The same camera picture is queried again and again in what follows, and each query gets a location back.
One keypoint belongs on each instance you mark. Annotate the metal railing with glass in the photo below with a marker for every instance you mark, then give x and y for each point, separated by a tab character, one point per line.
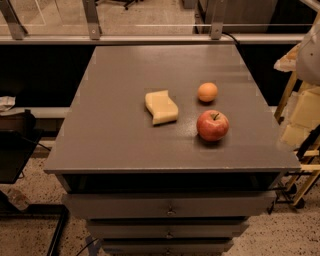
115	22

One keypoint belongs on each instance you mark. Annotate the orange fruit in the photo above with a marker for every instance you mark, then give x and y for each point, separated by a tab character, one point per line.
207	92

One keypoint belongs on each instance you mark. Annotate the black floor frame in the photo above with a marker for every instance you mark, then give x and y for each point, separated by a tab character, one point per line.
35	231

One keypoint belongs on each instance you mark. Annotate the red apple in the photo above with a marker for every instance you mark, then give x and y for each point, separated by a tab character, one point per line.
212	125

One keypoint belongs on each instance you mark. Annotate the wooden cart frame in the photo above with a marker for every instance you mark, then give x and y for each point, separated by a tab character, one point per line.
301	180

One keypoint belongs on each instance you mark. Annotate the top grey drawer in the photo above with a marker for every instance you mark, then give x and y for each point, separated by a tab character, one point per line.
167	205

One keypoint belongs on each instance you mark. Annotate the bottom grey drawer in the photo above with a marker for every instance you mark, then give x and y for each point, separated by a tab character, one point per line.
166	247

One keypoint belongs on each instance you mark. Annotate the grey drawer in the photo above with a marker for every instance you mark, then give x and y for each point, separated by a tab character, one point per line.
167	205
166	247
167	230

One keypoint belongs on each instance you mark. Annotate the middle grey drawer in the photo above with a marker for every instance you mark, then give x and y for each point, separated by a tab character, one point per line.
167	230

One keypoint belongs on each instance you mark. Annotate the black chair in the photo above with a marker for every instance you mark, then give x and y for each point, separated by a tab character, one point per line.
18	140

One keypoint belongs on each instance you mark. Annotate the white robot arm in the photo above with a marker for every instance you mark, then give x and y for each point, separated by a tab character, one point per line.
304	107

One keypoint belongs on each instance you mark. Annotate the yellow sponge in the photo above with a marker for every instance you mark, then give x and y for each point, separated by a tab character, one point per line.
162	108

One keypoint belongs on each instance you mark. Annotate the grey drawer cabinet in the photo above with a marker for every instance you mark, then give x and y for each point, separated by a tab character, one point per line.
108	144

